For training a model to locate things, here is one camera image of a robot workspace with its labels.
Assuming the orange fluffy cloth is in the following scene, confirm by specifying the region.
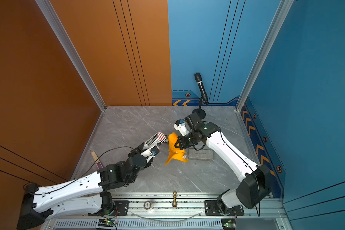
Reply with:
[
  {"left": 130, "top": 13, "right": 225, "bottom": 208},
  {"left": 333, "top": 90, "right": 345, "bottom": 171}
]
[{"left": 165, "top": 133, "right": 189, "bottom": 165}]

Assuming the newspaper print eyeglass case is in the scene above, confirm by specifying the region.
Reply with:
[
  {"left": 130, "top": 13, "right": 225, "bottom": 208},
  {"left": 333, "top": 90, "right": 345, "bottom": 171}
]
[{"left": 143, "top": 132, "right": 166, "bottom": 149}]

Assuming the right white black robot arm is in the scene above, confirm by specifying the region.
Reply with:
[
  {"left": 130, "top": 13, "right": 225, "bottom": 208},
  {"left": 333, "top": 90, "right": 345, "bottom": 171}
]
[{"left": 174, "top": 120, "right": 272, "bottom": 215}]

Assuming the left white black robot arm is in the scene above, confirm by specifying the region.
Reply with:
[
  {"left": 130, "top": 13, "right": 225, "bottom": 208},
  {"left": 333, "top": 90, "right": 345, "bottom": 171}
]
[{"left": 16, "top": 146, "right": 160, "bottom": 230}]

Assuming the grey rectangular eyeglass case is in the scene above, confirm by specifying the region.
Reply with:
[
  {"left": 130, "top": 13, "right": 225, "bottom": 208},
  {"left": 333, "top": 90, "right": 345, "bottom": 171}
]
[{"left": 188, "top": 149, "right": 214, "bottom": 161}]

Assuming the wooden stick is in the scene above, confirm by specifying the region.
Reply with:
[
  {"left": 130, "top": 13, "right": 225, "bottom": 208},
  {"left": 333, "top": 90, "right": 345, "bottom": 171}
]
[{"left": 91, "top": 151, "right": 103, "bottom": 169}]

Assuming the silver tape roll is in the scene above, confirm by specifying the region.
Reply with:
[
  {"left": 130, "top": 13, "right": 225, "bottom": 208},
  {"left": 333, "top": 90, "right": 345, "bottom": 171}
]
[{"left": 143, "top": 200, "right": 152, "bottom": 210}]

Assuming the brass chess piece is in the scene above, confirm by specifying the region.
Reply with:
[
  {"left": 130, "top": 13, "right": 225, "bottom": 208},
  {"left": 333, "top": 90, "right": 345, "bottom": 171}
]
[{"left": 172, "top": 191, "right": 178, "bottom": 208}]

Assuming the black microphone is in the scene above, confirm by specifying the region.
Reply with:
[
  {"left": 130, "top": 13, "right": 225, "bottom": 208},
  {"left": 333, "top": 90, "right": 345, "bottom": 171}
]
[{"left": 194, "top": 72, "right": 209, "bottom": 105}]

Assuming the left green circuit board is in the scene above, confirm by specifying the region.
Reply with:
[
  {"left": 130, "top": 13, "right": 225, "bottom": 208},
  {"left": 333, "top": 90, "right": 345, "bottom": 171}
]
[{"left": 97, "top": 218, "right": 117, "bottom": 230}]

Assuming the green circuit board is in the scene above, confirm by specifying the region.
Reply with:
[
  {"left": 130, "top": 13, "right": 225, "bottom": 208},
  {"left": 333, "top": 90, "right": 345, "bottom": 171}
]
[
  {"left": 97, "top": 218, "right": 117, "bottom": 230},
  {"left": 221, "top": 219, "right": 236, "bottom": 230}
]

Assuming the right green circuit board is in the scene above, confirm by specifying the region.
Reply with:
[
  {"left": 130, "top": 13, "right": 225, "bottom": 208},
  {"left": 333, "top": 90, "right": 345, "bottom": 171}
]
[{"left": 221, "top": 219, "right": 236, "bottom": 230}]

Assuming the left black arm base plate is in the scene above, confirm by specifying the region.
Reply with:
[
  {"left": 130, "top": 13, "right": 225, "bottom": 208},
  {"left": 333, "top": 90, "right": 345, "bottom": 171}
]
[{"left": 88, "top": 200, "right": 129, "bottom": 218}]

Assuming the aluminium front rail frame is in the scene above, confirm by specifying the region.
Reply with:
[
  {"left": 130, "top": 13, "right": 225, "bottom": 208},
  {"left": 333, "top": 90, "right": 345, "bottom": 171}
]
[{"left": 42, "top": 192, "right": 292, "bottom": 230}]

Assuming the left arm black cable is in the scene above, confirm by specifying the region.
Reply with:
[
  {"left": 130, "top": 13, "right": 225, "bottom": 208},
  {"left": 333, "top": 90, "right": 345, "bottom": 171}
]
[{"left": 22, "top": 146, "right": 134, "bottom": 196}]

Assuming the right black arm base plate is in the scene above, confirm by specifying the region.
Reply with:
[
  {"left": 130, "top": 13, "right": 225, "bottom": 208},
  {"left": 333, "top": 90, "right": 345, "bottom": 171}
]
[{"left": 204, "top": 200, "right": 244, "bottom": 216}]

